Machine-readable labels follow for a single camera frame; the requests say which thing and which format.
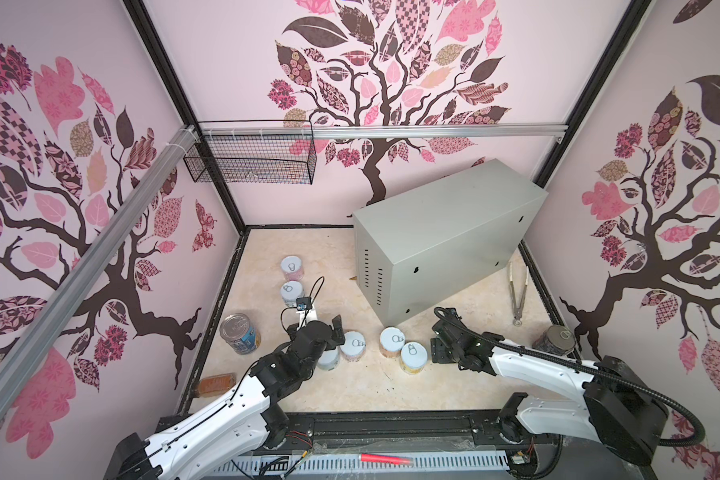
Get black wire basket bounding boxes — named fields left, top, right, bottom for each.
left=184, top=119, right=317, bottom=185

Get teal white label can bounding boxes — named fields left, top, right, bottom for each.
left=280, top=280, right=304, bottom=307

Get orange red label can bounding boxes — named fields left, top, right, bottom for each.
left=379, top=327, right=406, bottom=358

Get aluminium rail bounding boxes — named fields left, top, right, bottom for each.
left=0, top=125, right=198, bottom=420
left=202, top=123, right=568, bottom=140

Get black corrugated cable hose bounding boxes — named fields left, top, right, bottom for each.
left=434, top=307, right=707, bottom=448

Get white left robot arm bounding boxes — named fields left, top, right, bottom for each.
left=104, top=315, right=345, bottom=479

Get metal tongs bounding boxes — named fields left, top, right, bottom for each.
left=507, top=262, right=529, bottom=326

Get blue Progresso soup can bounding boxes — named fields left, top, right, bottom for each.
left=218, top=313, right=261, bottom=355

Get red pen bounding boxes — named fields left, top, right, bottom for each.
left=359, top=454, right=413, bottom=466

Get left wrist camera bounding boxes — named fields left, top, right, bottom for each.
left=295, top=296, right=313, bottom=312

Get white slotted cable duct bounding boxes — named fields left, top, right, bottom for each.
left=206, top=451, right=509, bottom=479

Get dark grey label can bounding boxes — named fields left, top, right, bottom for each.
left=532, top=325, right=576, bottom=356

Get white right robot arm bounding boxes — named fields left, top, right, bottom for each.
left=432, top=307, right=669, bottom=466

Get light blue label can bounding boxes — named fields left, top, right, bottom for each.
left=317, top=349, right=341, bottom=371

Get orange plastic package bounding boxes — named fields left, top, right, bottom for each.
left=194, top=373, right=237, bottom=398

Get grey metal cabinet box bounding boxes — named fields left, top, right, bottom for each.
left=352, top=160, right=547, bottom=327

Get aluminium rail back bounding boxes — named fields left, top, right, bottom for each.
left=202, top=123, right=568, bottom=140

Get aluminium rail left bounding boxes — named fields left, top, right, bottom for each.
left=0, top=125, right=198, bottom=420

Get pink orange label can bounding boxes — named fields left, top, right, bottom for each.
left=340, top=331, right=367, bottom=362

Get yellow label can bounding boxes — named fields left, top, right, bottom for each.
left=399, top=341, right=429, bottom=375

